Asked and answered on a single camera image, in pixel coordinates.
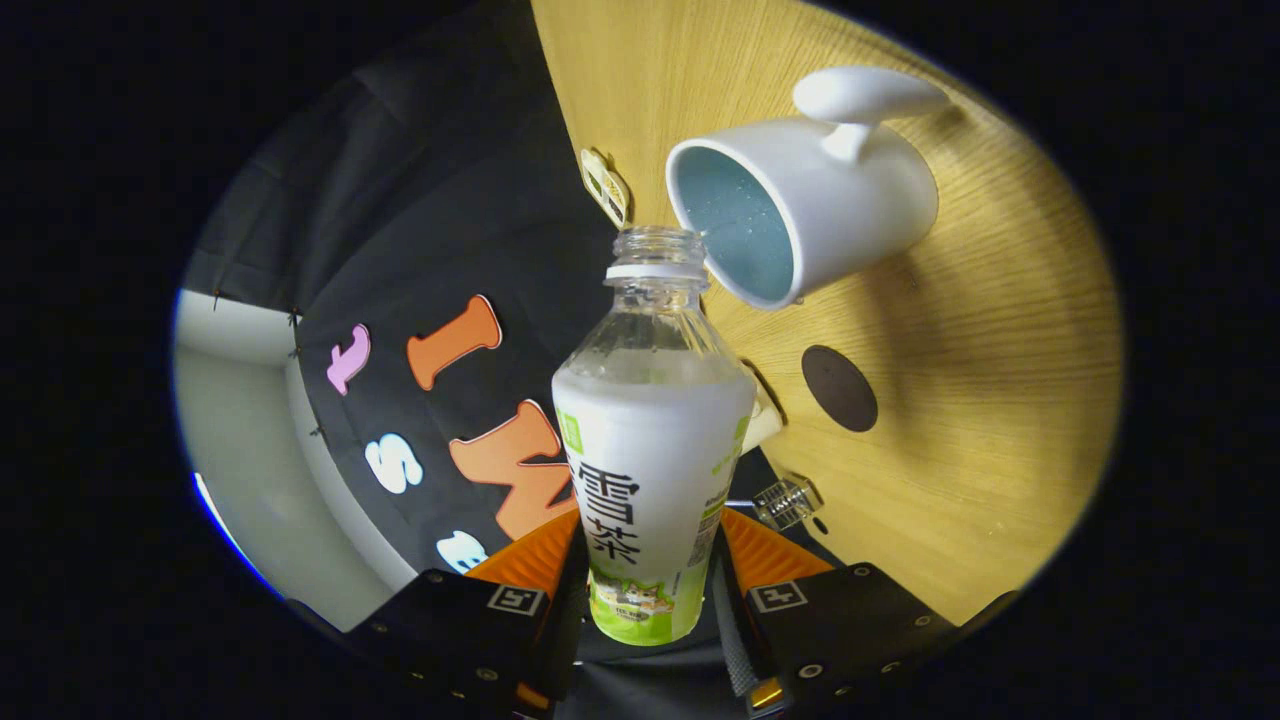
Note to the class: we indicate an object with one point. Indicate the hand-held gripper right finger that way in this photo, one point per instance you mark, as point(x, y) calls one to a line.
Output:
point(728, 630)

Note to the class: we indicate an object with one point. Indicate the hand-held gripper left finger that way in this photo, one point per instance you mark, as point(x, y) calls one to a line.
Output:
point(568, 630)

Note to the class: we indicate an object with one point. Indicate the white label juice bottle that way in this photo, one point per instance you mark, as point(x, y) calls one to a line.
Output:
point(650, 450)

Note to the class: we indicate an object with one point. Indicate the dark brown round coaster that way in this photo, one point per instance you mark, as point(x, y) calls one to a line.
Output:
point(840, 388)

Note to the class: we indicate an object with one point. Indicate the white cup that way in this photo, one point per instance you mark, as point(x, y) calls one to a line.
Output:
point(860, 210)

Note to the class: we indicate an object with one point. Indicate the metal mesh holder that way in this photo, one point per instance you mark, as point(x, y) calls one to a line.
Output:
point(787, 502)

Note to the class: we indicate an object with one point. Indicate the cream toaster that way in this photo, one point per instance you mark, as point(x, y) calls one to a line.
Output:
point(761, 425)

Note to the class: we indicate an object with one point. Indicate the wooden table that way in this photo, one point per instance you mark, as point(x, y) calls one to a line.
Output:
point(1000, 400)

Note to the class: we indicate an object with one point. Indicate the black backdrop cloth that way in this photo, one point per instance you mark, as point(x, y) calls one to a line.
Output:
point(450, 230)

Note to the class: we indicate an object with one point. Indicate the white divided snack tray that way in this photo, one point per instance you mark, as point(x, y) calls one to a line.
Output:
point(605, 187)

